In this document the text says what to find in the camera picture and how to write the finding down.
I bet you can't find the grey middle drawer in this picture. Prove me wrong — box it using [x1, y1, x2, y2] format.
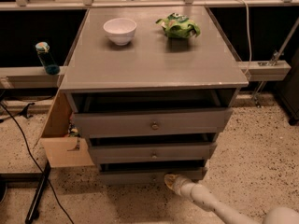
[89, 142, 217, 164]

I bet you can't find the black floor cable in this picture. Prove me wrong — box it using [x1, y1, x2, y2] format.
[0, 100, 75, 224]

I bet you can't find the grey drawer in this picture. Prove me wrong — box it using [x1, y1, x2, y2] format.
[74, 108, 233, 138]
[89, 142, 217, 164]
[98, 160, 207, 185]

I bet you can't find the grey bottom drawer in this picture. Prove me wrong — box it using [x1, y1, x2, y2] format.
[98, 160, 207, 185]

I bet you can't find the grey drawer cabinet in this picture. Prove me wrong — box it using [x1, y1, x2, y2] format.
[59, 5, 249, 173]

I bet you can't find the green chip bag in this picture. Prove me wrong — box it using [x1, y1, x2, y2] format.
[156, 13, 201, 39]

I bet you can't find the black bar on floor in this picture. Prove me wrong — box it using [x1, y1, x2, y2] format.
[25, 162, 50, 224]

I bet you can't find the grey top drawer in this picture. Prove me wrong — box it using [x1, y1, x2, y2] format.
[74, 108, 233, 138]

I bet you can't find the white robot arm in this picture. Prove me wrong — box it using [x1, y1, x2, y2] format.
[164, 174, 299, 224]

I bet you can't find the metal rail frame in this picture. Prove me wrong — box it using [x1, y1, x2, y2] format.
[0, 0, 299, 91]

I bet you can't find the white hanging cable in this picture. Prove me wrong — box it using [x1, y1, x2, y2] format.
[230, 0, 252, 77]

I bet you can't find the cardboard box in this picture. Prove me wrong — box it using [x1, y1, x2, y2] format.
[39, 92, 93, 168]

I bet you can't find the white bowl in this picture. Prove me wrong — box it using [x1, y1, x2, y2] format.
[103, 18, 137, 46]

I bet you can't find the dark cabinet at right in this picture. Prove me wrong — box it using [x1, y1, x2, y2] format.
[276, 49, 299, 126]

